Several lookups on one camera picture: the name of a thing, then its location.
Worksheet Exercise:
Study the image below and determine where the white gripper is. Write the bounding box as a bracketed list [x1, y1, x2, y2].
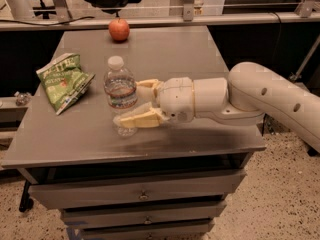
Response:
[113, 77, 195, 128]

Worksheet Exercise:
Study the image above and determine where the clear plastic water bottle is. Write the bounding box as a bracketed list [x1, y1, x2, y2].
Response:
[103, 56, 138, 137]

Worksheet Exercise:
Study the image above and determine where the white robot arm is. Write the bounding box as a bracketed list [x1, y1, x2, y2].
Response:
[113, 62, 320, 152]

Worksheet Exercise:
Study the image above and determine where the red apple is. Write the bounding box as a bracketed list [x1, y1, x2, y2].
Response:
[108, 18, 130, 42]

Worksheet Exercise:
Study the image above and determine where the grey drawer cabinet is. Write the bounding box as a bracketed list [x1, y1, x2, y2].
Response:
[0, 25, 267, 240]

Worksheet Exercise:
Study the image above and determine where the green chip bag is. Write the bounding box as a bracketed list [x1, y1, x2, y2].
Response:
[36, 53, 95, 115]

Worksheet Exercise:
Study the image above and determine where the middle grey drawer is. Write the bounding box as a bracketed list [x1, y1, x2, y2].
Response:
[62, 200, 226, 229]

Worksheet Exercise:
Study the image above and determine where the grey drawer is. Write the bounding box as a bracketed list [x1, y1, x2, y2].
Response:
[81, 219, 213, 240]
[29, 170, 246, 209]
[62, 200, 226, 229]

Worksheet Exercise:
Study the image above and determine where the top grey drawer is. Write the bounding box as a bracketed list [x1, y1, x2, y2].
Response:
[29, 170, 246, 209]

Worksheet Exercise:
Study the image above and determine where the small crumpled clear object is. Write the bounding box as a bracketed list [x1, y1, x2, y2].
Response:
[14, 92, 32, 106]

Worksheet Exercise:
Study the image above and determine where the bottom grey drawer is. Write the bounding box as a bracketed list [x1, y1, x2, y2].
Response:
[81, 219, 213, 240]

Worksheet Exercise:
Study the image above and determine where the black caster wheel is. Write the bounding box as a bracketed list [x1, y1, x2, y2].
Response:
[19, 181, 34, 213]

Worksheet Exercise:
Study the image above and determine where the grey metal rail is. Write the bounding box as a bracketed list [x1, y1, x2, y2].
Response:
[0, 12, 320, 32]

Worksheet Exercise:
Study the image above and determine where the black cable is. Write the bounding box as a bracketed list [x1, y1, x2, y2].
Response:
[0, 15, 96, 27]

